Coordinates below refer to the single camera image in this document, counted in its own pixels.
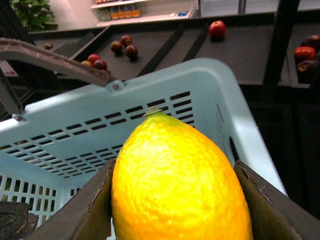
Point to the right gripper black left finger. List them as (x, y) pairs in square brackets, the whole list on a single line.
[(86, 216)]

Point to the green potted plant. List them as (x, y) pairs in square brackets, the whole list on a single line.
[(35, 15)]

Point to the light blue plastic basket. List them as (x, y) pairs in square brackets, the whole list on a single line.
[(61, 142)]

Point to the black fruit shelf rack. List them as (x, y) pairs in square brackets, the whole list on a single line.
[(285, 108)]

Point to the yellow lemon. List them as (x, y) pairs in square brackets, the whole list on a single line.
[(171, 182)]

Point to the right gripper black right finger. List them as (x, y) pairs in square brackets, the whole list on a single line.
[(274, 216)]

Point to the red apple on shelf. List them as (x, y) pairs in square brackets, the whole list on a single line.
[(217, 30)]

